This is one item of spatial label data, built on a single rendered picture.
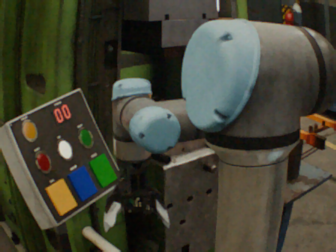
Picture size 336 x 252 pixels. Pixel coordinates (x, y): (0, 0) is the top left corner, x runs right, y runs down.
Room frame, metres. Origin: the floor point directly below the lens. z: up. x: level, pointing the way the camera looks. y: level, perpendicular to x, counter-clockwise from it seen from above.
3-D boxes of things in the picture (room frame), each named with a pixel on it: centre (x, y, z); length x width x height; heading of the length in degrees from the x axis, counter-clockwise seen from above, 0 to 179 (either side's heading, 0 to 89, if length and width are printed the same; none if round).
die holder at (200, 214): (1.71, 0.03, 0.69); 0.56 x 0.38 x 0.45; 38
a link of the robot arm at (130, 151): (0.91, 0.07, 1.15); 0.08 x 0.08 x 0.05
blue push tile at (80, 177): (1.03, 0.21, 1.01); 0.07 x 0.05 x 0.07; 153
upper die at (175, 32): (1.66, 0.07, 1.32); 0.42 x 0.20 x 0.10; 38
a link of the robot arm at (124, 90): (0.91, 0.07, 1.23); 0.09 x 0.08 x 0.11; 22
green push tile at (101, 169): (1.12, 0.17, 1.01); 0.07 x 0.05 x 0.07; 153
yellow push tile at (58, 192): (0.94, 0.26, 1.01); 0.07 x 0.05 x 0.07; 153
